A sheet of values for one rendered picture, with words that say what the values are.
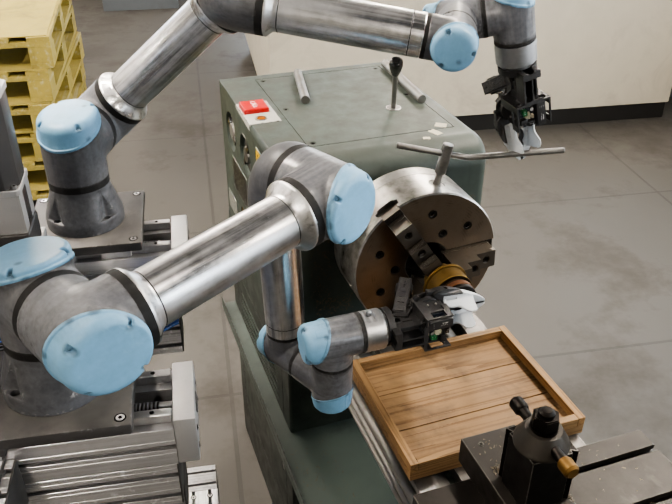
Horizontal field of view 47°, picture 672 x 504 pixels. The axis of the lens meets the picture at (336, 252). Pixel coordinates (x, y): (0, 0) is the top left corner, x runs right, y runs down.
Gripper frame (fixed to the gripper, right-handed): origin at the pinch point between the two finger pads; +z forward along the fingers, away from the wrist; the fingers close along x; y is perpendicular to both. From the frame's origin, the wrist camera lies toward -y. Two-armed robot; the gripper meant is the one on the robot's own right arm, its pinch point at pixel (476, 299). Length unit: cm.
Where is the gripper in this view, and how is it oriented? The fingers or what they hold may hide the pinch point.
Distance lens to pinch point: 148.4
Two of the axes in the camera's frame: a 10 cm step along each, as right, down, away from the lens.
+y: 3.3, 5.0, -8.0
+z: 9.4, -1.7, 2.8
